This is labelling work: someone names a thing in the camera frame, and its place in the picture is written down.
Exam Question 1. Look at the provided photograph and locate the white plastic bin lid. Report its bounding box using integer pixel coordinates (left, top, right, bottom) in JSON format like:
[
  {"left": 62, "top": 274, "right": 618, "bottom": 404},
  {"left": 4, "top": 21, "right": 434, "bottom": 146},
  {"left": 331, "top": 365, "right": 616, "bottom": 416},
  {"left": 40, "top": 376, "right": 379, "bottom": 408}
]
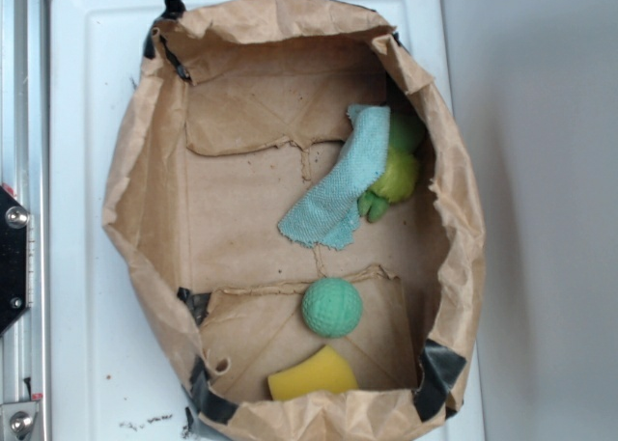
[{"left": 47, "top": 0, "right": 487, "bottom": 441}]

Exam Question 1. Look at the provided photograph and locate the black corner bracket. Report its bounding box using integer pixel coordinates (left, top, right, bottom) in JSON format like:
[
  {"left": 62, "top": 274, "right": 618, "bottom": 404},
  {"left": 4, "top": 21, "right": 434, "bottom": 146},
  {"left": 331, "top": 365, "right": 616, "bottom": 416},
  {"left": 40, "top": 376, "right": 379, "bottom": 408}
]
[{"left": 0, "top": 184, "right": 30, "bottom": 336}]

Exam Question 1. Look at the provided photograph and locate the yellow sponge with green back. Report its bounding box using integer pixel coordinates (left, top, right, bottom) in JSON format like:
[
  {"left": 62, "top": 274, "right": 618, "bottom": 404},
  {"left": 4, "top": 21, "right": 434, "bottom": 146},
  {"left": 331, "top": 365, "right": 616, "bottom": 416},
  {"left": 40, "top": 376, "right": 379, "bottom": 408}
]
[{"left": 267, "top": 345, "right": 359, "bottom": 400}]

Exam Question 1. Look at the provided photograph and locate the aluminium frame rail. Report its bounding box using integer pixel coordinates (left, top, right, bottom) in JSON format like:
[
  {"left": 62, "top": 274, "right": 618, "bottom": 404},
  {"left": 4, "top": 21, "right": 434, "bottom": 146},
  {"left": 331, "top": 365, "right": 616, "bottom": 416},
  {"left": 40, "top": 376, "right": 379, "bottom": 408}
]
[{"left": 1, "top": 0, "right": 51, "bottom": 440}]

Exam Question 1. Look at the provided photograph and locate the brown paper bag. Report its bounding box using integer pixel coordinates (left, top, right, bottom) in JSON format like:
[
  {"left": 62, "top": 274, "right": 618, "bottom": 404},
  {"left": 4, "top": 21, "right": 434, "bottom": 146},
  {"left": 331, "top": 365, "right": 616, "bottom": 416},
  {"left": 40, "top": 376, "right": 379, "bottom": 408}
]
[{"left": 102, "top": 0, "right": 486, "bottom": 440}]

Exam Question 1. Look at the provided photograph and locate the green plush toy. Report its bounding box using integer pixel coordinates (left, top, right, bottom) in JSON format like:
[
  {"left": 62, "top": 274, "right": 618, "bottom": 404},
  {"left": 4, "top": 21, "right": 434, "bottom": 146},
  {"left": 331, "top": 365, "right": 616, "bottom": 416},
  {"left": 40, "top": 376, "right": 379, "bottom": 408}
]
[{"left": 357, "top": 113, "right": 427, "bottom": 223}]

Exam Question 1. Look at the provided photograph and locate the green dimpled ball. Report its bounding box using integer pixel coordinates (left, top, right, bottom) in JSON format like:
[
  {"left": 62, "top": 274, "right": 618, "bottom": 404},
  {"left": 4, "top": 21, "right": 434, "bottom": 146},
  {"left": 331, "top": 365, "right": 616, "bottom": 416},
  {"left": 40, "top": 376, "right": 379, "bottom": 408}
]
[{"left": 301, "top": 278, "right": 363, "bottom": 339}]

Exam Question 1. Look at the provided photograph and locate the light blue cloth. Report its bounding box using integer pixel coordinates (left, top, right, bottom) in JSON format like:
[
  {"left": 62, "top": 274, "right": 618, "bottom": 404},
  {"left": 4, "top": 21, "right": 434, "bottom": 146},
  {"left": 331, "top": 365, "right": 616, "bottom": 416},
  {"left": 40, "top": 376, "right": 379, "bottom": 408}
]
[{"left": 277, "top": 104, "right": 391, "bottom": 250}]

